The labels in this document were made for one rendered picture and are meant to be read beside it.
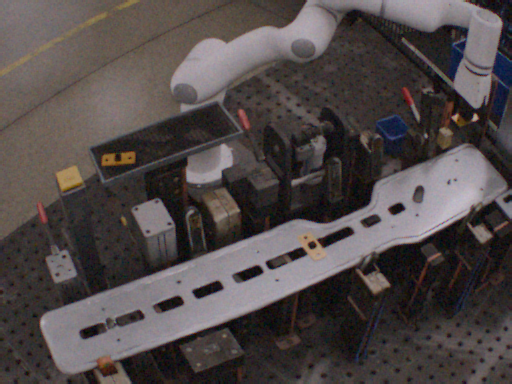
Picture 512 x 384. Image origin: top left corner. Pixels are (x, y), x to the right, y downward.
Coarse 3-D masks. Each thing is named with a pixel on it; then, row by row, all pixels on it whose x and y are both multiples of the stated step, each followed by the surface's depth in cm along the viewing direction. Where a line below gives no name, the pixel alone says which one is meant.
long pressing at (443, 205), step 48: (384, 192) 177; (432, 192) 177; (480, 192) 178; (288, 240) 165; (384, 240) 165; (144, 288) 154; (192, 288) 155; (240, 288) 155; (288, 288) 156; (48, 336) 142; (96, 336) 143; (144, 336) 144
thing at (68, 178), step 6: (72, 168) 157; (60, 174) 156; (66, 174) 156; (72, 174) 156; (78, 174) 156; (60, 180) 154; (66, 180) 154; (72, 180) 154; (78, 180) 154; (60, 186) 153; (66, 186) 153; (72, 186) 154
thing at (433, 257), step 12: (420, 252) 165; (432, 252) 164; (420, 264) 167; (432, 264) 161; (420, 276) 168; (432, 276) 166; (408, 288) 177; (420, 288) 170; (408, 300) 179; (420, 300) 176; (396, 312) 185; (408, 312) 181; (420, 312) 182; (408, 324) 182
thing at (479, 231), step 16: (480, 224) 164; (464, 240) 167; (480, 240) 160; (464, 256) 169; (480, 256) 164; (448, 272) 180; (464, 272) 173; (448, 288) 181; (464, 288) 178; (448, 304) 183
